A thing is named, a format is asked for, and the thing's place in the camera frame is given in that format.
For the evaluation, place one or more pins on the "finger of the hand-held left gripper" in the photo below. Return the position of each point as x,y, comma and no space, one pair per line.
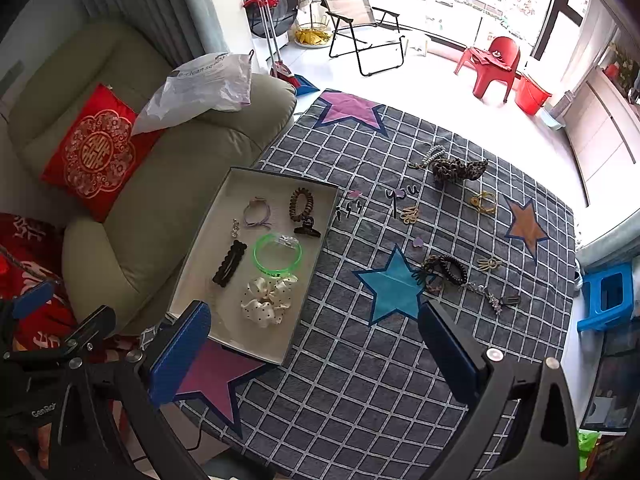
32,300
95,324

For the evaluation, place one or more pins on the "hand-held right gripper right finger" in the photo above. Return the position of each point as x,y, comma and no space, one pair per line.
447,350

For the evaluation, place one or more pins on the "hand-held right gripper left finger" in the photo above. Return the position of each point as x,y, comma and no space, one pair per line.
182,350

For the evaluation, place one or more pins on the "white shallow box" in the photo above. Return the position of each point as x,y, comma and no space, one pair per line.
215,280

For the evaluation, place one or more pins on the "black beaded hair clip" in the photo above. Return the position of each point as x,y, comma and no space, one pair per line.
229,264

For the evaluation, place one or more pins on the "silver charm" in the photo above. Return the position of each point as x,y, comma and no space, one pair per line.
234,228

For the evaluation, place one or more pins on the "small gold hair clip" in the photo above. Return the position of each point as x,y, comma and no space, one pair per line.
434,288

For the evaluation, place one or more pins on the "small black claw clip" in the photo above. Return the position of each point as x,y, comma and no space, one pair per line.
419,278

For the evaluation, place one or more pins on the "brown snap hair clip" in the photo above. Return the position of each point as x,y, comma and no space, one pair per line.
510,301

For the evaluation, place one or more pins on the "cream polka-dot scrunchie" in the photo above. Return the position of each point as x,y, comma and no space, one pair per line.
265,300

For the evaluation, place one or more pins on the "grey checked star mat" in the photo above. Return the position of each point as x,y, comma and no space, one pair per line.
350,385

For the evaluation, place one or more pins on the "beige sofa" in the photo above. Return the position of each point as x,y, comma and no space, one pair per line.
160,210

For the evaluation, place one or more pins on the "gold flower hair clip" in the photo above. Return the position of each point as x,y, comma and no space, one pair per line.
409,214

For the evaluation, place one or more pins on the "blue plastic stool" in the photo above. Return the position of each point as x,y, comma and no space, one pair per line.
589,285

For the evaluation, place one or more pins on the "red embroidered cushion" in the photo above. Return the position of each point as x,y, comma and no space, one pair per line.
95,155

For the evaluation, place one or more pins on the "long black hairpin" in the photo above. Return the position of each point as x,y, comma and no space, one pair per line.
393,199

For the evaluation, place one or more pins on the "green snack packet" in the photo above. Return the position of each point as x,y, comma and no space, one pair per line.
587,447

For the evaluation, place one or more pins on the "dark storage bin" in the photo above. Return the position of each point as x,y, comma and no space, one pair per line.
615,385

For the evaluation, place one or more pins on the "leopard print scrunchie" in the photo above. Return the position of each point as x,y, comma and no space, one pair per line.
457,169

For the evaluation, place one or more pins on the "pale blue basin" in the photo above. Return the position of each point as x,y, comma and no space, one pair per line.
550,119

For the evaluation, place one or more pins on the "white plastic bag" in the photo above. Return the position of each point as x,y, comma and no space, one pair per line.
200,90

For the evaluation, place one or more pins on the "red bucket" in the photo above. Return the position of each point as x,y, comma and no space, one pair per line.
532,95

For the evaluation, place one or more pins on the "beige low cabinet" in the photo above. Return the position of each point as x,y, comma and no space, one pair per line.
605,130

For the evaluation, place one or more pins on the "blue dustpan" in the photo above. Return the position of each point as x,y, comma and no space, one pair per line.
306,85

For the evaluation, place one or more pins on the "red plastic chair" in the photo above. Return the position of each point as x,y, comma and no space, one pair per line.
502,55

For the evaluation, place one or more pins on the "grey curtain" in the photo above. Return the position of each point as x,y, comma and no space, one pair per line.
140,0

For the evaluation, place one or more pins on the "potted plant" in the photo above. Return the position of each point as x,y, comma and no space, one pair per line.
622,67

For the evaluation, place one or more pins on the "front-load washing machine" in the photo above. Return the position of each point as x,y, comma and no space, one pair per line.
280,20

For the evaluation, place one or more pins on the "black folding chair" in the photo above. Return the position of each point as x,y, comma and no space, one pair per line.
350,10

